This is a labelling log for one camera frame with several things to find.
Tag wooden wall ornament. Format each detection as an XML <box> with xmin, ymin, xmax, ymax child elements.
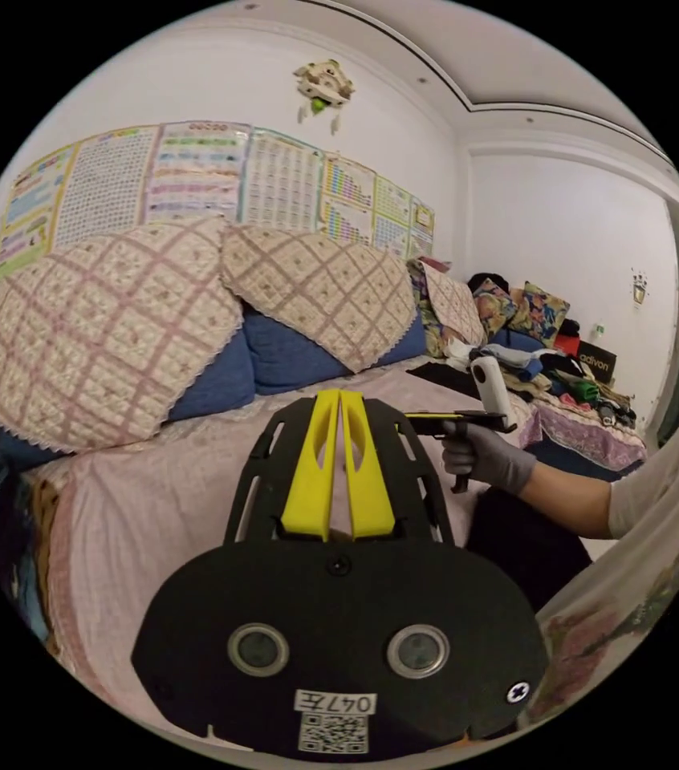
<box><xmin>292</xmin><ymin>58</ymin><xmax>357</xmax><ymax>135</ymax></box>

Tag small checked quilted pillow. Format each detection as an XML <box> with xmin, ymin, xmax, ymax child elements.
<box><xmin>421</xmin><ymin>259</ymin><xmax>488</xmax><ymax>357</ymax></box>

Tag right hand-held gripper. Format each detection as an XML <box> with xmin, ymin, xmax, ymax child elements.
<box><xmin>404</xmin><ymin>408</ymin><xmax>519</xmax><ymax>493</ymax></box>

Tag black carton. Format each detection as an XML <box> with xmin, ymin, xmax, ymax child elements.
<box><xmin>574</xmin><ymin>340</ymin><xmax>619</xmax><ymax>389</ymax></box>

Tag person's body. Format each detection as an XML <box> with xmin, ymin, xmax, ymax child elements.
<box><xmin>526</xmin><ymin>372</ymin><xmax>679</xmax><ymax>729</ymax></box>

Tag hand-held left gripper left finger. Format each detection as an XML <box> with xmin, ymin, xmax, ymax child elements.
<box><xmin>281</xmin><ymin>389</ymin><xmax>341</xmax><ymax>541</ymax></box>

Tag large checked quilted pillow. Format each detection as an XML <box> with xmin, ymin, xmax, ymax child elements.
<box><xmin>0</xmin><ymin>215</ymin><xmax>246</xmax><ymax>453</ymax></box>

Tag blue cushion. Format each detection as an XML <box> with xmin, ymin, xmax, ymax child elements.
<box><xmin>168</xmin><ymin>312</ymin><xmax>258</xmax><ymax>424</ymax></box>
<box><xmin>242</xmin><ymin>303</ymin><xmax>429</xmax><ymax>396</ymax></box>

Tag pile of clothes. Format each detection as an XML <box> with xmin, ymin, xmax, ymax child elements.
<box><xmin>445</xmin><ymin>336</ymin><xmax>639</xmax><ymax>429</ymax></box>

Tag black pants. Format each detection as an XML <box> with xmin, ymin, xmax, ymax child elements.
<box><xmin>405</xmin><ymin>360</ymin><xmax>595</xmax><ymax>612</ymax></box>

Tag person's right hand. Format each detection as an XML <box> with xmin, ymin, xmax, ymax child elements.
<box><xmin>440</xmin><ymin>420</ymin><xmax>538</xmax><ymax>496</ymax></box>

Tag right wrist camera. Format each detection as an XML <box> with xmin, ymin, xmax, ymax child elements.
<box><xmin>470</xmin><ymin>355</ymin><xmax>512</xmax><ymax>424</ymax></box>

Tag person's right forearm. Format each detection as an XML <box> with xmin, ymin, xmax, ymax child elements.
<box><xmin>518</xmin><ymin>460</ymin><xmax>616</xmax><ymax>540</ymax></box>

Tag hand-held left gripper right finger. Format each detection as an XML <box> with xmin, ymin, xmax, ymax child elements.
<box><xmin>339</xmin><ymin>391</ymin><xmax>396</xmax><ymax>541</ymax></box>

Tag floral pillow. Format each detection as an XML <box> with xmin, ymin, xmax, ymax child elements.
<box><xmin>473</xmin><ymin>278</ymin><xmax>518</xmax><ymax>341</ymax></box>
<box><xmin>507</xmin><ymin>280</ymin><xmax>571</xmax><ymax>350</ymax></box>

